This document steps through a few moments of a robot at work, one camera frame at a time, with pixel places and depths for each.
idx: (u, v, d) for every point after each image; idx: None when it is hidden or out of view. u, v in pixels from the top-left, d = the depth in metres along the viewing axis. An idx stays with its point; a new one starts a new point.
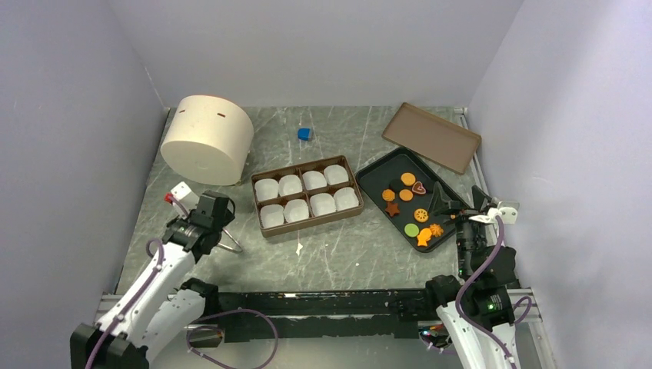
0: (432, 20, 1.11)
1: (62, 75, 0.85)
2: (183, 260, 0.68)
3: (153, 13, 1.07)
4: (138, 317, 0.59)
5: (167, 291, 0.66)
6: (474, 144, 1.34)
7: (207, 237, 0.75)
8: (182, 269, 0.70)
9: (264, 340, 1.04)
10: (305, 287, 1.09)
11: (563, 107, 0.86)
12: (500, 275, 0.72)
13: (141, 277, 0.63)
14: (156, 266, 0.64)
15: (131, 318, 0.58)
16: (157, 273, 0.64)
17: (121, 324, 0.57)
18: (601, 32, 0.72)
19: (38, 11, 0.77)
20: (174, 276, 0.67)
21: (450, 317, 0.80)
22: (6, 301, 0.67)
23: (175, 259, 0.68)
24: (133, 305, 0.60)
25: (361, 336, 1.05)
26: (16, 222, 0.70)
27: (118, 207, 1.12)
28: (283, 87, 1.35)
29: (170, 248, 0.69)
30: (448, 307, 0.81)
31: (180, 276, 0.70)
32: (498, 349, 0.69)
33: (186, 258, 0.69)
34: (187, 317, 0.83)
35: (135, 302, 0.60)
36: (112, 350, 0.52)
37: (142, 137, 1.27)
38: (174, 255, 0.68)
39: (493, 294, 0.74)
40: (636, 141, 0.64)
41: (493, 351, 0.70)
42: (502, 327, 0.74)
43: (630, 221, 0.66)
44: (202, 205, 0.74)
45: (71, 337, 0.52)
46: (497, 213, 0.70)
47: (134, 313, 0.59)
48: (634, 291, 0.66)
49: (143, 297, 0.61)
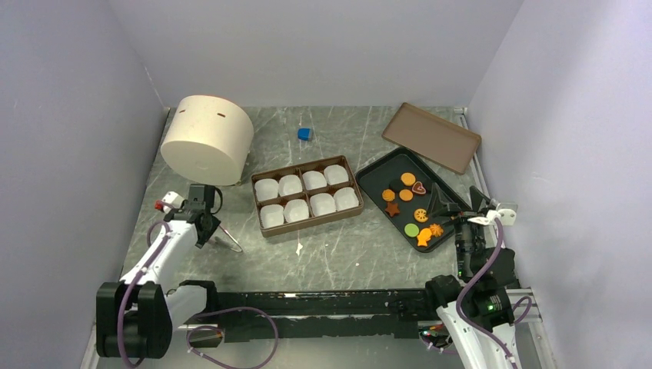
0: (432, 20, 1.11)
1: (61, 75, 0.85)
2: (189, 229, 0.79)
3: (152, 13, 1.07)
4: (159, 271, 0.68)
5: (177, 256, 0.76)
6: (474, 144, 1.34)
7: (204, 217, 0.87)
8: (188, 241, 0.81)
9: (264, 339, 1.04)
10: (305, 287, 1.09)
11: (563, 108, 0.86)
12: (500, 277, 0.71)
13: (153, 244, 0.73)
14: (166, 232, 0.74)
15: (153, 271, 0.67)
16: (168, 238, 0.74)
17: (147, 275, 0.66)
18: (601, 32, 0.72)
19: (38, 11, 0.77)
20: (183, 242, 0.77)
21: (451, 317, 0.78)
22: (7, 301, 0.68)
23: (182, 227, 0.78)
24: (153, 263, 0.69)
25: (362, 336, 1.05)
26: (16, 222, 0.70)
27: (118, 206, 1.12)
28: (283, 87, 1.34)
29: (175, 223, 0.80)
30: (448, 307, 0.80)
31: (187, 244, 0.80)
32: (499, 349, 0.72)
33: (191, 227, 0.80)
34: (192, 307, 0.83)
35: (154, 259, 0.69)
36: (142, 294, 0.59)
37: (142, 136, 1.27)
38: (181, 226, 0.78)
39: (492, 294, 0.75)
40: (637, 140, 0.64)
41: (494, 350, 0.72)
42: (502, 326, 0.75)
43: (631, 220, 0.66)
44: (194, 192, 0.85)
45: (98, 298, 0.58)
46: (497, 214, 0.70)
47: (155, 267, 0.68)
48: (634, 292, 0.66)
49: (160, 256, 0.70)
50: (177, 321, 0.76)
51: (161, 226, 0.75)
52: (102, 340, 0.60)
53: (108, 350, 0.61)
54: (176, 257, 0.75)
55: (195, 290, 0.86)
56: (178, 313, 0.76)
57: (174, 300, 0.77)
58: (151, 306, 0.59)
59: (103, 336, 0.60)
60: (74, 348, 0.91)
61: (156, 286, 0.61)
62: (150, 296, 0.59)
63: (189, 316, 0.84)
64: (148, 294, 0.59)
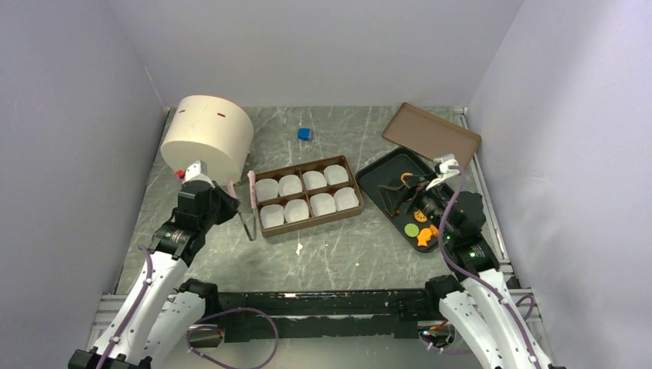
0: (432, 21, 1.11)
1: (62, 76, 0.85)
2: (173, 268, 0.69)
3: (152, 13, 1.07)
4: (134, 336, 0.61)
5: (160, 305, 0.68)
6: (474, 144, 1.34)
7: (196, 240, 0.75)
8: (174, 280, 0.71)
9: (264, 340, 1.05)
10: (305, 287, 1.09)
11: (563, 107, 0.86)
12: (471, 214, 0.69)
13: (131, 294, 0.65)
14: (145, 280, 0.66)
15: (127, 338, 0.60)
16: (148, 287, 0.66)
17: (118, 344, 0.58)
18: (601, 30, 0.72)
19: (38, 11, 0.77)
20: (164, 287, 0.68)
21: (451, 306, 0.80)
22: (7, 300, 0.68)
23: (165, 269, 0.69)
24: (128, 324, 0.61)
25: (362, 336, 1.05)
26: (16, 221, 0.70)
27: (119, 207, 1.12)
28: (283, 87, 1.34)
29: (158, 257, 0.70)
30: (447, 298, 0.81)
31: (174, 284, 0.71)
32: (490, 294, 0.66)
33: (177, 265, 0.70)
34: (191, 317, 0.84)
35: (129, 321, 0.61)
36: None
37: (142, 137, 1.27)
38: (163, 265, 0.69)
39: (475, 244, 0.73)
40: (637, 139, 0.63)
41: (487, 297, 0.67)
42: (488, 270, 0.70)
43: (630, 219, 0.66)
44: (182, 207, 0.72)
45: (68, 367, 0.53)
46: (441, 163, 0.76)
47: (130, 332, 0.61)
48: (637, 292, 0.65)
49: (136, 316, 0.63)
50: (174, 344, 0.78)
51: (143, 267, 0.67)
52: None
53: None
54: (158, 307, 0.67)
55: (187, 297, 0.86)
56: (171, 337, 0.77)
57: (167, 330, 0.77)
58: None
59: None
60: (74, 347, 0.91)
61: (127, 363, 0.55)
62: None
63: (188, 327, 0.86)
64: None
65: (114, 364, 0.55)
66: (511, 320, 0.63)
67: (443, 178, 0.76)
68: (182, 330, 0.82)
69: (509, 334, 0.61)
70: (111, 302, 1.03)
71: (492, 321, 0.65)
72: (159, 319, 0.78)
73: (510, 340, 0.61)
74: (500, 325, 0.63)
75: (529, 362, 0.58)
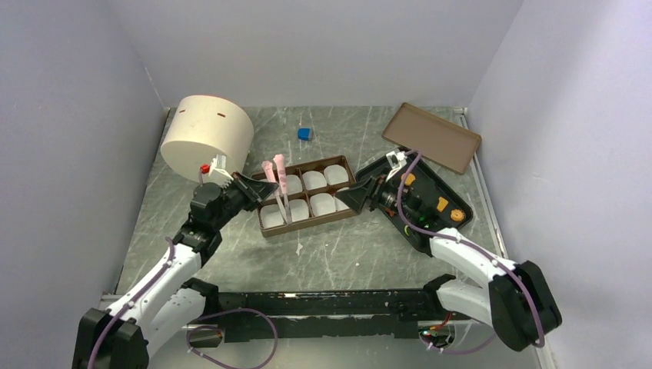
0: (433, 21, 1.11)
1: (61, 75, 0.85)
2: (192, 259, 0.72)
3: (152, 13, 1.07)
4: (146, 307, 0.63)
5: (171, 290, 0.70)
6: (475, 143, 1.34)
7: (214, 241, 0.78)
8: (190, 270, 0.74)
9: (263, 340, 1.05)
10: (305, 287, 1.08)
11: (563, 108, 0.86)
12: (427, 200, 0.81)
13: (151, 270, 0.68)
14: (167, 261, 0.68)
15: (140, 306, 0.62)
16: (167, 268, 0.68)
17: (131, 310, 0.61)
18: (600, 31, 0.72)
19: (38, 11, 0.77)
20: (182, 274, 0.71)
21: (447, 290, 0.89)
22: (6, 300, 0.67)
23: (185, 257, 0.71)
24: (143, 295, 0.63)
25: (362, 337, 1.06)
26: (16, 221, 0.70)
27: (118, 207, 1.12)
28: (283, 86, 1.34)
29: (180, 247, 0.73)
30: (441, 288, 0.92)
31: (186, 276, 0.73)
32: (448, 241, 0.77)
33: (195, 257, 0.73)
34: (188, 314, 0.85)
35: (144, 292, 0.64)
36: (121, 332, 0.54)
37: (142, 136, 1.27)
38: (184, 254, 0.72)
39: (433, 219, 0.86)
40: (637, 139, 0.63)
41: (445, 244, 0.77)
42: (443, 227, 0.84)
43: (630, 219, 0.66)
44: (196, 211, 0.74)
45: (80, 320, 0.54)
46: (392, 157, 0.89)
47: (144, 302, 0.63)
48: (637, 292, 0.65)
49: (151, 289, 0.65)
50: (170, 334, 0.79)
51: (165, 250, 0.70)
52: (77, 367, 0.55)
53: None
54: (171, 290, 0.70)
55: (188, 294, 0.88)
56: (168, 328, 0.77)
57: (167, 319, 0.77)
58: (125, 347, 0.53)
59: (78, 359, 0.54)
60: None
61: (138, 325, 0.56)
62: (128, 337, 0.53)
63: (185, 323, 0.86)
64: (126, 333, 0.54)
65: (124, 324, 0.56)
66: (467, 248, 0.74)
67: (400, 167, 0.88)
68: (177, 327, 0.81)
69: (471, 257, 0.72)
70: (110, 302, 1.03)
71: (461, 261, 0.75)
72: (163, 307, 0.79)
73: (472, 260, 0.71)
74: (461, 257, 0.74)
75: (494, 267, 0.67)
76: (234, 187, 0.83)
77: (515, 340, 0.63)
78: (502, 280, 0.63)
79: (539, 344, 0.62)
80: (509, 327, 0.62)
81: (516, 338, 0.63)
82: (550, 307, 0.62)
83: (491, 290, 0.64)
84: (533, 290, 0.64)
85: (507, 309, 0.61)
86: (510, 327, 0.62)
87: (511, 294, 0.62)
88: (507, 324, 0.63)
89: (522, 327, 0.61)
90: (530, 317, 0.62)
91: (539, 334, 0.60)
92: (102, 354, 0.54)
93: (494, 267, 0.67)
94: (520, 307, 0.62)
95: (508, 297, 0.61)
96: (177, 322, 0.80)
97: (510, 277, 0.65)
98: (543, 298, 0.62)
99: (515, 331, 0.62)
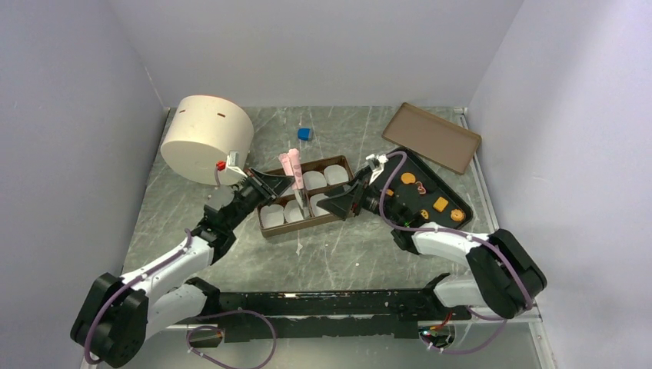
0: (433, 21, 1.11)
1: (61, 75, 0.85)
2: (205, 251, 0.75)
3: (152, 13, 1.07)
4: (156, 283, 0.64)
5: (180, 275, 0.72)
6: (475, 143, 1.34)
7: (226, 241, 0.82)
8: (200, 263, 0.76)
9: (264, 340, 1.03)
10: (305, 287, 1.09)
11: (563, 108, 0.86)
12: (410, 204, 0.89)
13: (166, 253, 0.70)
14: (181, 247, 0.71)
15: (151, 280, 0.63)
16: (181, 254, 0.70)
17: (144, 281, 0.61)
18: (600, 31, 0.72)
19: (37, 11, 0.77)
20: (193, 263, 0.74)
21: (442, 287, 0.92)
22: (7, 301, 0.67)
23: (200, 248, 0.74)
24: (155, 272, 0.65)
25: (362, 336, 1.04)
26: (17, 221, 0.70)
27: (118, 207, 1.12)
28: (283, 86, 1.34)
29: (197, 240, 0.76)
30: (437, 287, 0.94)
31: (195, 267, 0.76)
32: (427, 232, 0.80)
33: (208, 251, 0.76)
34: (188, 308, 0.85)
35: (157, 269, 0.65)
36: (129, 300, 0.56)
37: (142, 136, 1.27)
38: (200, 246, 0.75)
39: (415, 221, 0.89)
40: (637, 140, 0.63)
41: (425, 234, 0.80)
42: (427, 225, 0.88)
43: (630, 220, 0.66)
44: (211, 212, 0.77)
45: (93, 284, 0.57)
46: (374, 160, 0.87)
47: (155, 278, 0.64)
48: (637, 292, 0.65)
49: (163, 269, 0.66)
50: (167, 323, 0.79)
51: (184, 238, 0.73)
52: (78, 327, 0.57)
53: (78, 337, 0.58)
54: (178, 276, 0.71)
55: (189, 290, 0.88)
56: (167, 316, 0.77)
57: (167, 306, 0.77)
58: (130, 317, 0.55)
59: (80, 321, 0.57)
60: (73, 347, 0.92)
61: (145, 297, 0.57)
62: (135, 305, 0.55)
63: (181, 317, 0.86)
64: (134, 301, 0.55)
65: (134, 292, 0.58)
66: (447, 234, 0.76)
67: (380, 171, 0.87)
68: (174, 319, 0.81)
69: (450, 239, 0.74)
70: None
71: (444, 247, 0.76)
72: (164, 297, 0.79)
73: (451, 242, 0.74)
74: (442, 242, 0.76)
75: (470, 241, 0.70)
76: (249, 184, 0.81)
77: (506, 308, 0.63)
78: (479, 250, 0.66)
79: (529, 307, 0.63)
80: (495, 296, 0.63)
81: (504, 307, 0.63)
82: (530, 268, 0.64)
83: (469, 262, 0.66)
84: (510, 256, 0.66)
85: (487, 276, 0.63)
86: (497, 295, 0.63)
87: (487, 260, 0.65)
88: (492, 292, 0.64)
89: (508, 293, 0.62)
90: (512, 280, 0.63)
91: (526, 295, 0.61)
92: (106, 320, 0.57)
93: (470, 241, 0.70)
94: (500, 272, 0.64)
95: (484, 264, 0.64)
96: (171, 317, 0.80)
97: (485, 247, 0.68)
98: (521, 260, 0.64)
99: (502, 298, 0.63)
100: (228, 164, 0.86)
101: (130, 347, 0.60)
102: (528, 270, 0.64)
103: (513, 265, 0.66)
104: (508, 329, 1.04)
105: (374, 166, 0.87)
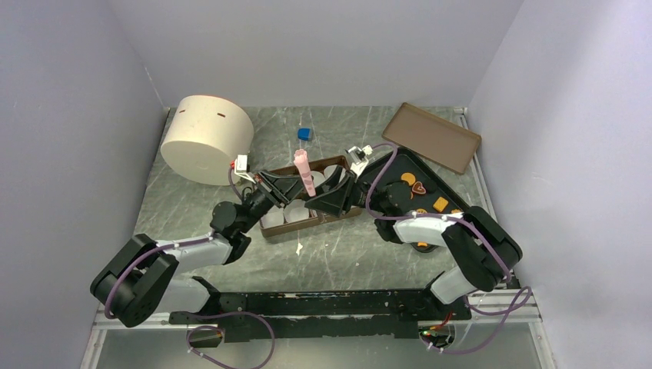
0: (432, 23, 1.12)
1: (61, 75, 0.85)
2: (224, 248, 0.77)
3: (152, 13, 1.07)
4: (182, 256, 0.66)
5: (199, 260, 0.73)
6: (475, 143, 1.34)
7: (239, 246, 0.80)
8: (216, 257, 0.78)
9: (263, 340, 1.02)
10: (305, 287, 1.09)
11: (563, 107, 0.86)
12: (402, 203, 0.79)
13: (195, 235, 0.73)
14: (209, 236, 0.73)
15: (180, 252, 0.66)
16: (205, 241, 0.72)
17: (174, 250, 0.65)
18: (600, 31, 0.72)
19: (37, 11, 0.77)
20: (211, 252, 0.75)
21: (438, 288, 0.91)
22: (7, 302, 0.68)
23: (221, 242, 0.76)
24: (184, 247, 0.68)
25: (362, 336, 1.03)
26: (17, 221, 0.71)
27: (118, 207, 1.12)
28: (283, 85, 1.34)
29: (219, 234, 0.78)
30: (434, 288, 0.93)
31: (213, 257, 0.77)
32: (407, 221, 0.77)
33: (226, 249, 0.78)
34: (189, 303, 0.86)
35: (186, 245, 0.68)
36: (160, 261, 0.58)
37: (142, 136, 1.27)
38: (221, 239, 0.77)
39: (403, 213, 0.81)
40: (637, 139, 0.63)
41: (405, 223, 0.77)
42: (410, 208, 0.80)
43: (628, 220, 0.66)
44: (217, 221, 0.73)
45: (130, 238, 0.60)
46: (355, 152, 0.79)
47: (183, 251, 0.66)
48: (637, 290, 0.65)
49: (193, 246, 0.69)
50: (164, 307, 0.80)
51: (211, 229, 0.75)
52: (99, 280, 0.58)
53: (98, 289, 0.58)
54: (196, 260, 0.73)
55: (197, 284, 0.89)
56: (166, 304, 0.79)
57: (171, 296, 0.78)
58: (156, 275, 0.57)
59: (106, 273, 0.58)
60: (73, 347, 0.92)
61: (174, 260, 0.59)
62: (164, 266, 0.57)
63: (179, 310, 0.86)
64: (164, 263, 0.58)
65: (164, 255, 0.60)
66: (424, 218, 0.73)
67: (364, 164, 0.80)
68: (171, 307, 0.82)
69: (428, 223, 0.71)
70: None
71: (427, 233, 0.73)
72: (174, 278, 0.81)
73: (429, 225, 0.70)
74: (422, 227, 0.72)
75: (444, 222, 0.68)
76: (259, 191, 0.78)
77: (485, 280, 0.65)
78: (454, 227, 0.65)
79: (507, 277, 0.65)
80: (474, 270, 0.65)
81: (484, 279, 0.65)
82: (504, 240, 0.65)
83: (445, 241, 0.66)
84: (485, 230, 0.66)
85: (466, 252, 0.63)
86: (478, 270, 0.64)
87: (464, 238, 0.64)
88: (472, 268, 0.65)
89: (487, 267, 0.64)
90: (488, 254, 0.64)
91: (503, 267, 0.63)
92: (130, 278, 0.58)
93: (446, 221, 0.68)
94: (477, 247, 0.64)
95: (461, 242, 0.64)
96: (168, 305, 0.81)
97: (460, 224, 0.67)
98: (494, 233, 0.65)
99: (481, 273, 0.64)
100: (237, 169, 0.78)
101: (142, 312, 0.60)
102: (503, 242, 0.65)
103: (489, 238, 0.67)
104: (508, 329, 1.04)
105: (357, 159, 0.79)
